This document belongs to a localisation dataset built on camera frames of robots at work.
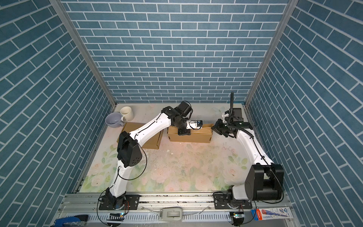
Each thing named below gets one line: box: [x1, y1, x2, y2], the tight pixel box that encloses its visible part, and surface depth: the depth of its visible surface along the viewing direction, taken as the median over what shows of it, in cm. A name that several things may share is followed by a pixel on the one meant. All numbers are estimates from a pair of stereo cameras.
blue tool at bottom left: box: [50, 214, 89, 227], surface depth 69 cm
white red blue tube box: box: [250, 206, 294, 221], surface depth 71 cm
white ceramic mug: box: [120, 105, 134, 122], surface depth 105 cm
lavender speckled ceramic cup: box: [104, 112, 124, 129], surface depth 105 cm
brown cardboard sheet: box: [167, 123, 215, 143], surface depth 86 cm
